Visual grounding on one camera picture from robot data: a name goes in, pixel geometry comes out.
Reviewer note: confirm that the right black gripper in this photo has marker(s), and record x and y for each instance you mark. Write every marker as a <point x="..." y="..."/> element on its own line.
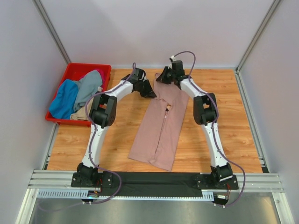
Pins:
<point x="167" y="75"/>

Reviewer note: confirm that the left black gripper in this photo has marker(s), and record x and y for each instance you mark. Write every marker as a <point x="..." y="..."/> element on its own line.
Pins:
<point x="143" y="87"/>

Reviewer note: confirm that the pink printed t shirt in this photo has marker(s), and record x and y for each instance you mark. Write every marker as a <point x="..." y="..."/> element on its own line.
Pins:
<point x="157" y="138"/>

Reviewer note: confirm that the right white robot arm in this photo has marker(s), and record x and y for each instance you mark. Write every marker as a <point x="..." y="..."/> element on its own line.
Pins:
<point x="205" y="113"/>

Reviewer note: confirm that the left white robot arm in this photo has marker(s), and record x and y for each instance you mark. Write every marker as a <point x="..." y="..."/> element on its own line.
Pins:
<point x="102" y="115"/>

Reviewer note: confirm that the grey-blue t shirt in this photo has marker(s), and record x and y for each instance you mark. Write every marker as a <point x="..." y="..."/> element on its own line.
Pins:
<point x="87" y="86"/>

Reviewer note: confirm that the beige t shirt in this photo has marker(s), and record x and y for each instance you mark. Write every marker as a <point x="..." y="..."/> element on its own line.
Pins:
<point x="79" y="115"/>

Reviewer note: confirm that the red plastic bin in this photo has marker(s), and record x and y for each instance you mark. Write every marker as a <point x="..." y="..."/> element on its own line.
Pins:
<point x="74" y="72"/>

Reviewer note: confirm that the blue t shirt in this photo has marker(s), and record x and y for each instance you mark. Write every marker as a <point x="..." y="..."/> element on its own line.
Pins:
<point x="62" y="105"/>

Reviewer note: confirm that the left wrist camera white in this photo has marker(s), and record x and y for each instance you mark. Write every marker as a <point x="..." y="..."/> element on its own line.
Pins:
<point x="142" y="78"/>

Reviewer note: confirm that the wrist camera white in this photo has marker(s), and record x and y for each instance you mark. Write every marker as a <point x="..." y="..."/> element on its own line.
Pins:
<point x="142" y="78"/>
<point x="172" y="58"/>

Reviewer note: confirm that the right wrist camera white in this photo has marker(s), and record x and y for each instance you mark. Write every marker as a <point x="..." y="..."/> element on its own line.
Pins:
<point x="172" y="58"/>

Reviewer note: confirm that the aluminium mounting rail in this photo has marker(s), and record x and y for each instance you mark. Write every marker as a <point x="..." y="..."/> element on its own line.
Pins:
<point x="57" y="184"/>

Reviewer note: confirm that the right frame post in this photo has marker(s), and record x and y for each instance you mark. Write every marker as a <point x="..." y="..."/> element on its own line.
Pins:
<point x="262" y="27"/>

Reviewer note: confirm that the frame post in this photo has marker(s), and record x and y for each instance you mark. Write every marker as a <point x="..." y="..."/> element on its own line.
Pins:
<point x="50" y="27"/>
<point x="262" y="27"/>

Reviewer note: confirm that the left frame post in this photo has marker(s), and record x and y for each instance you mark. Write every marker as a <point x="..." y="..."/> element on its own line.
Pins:
<point x="50" y="27"/>

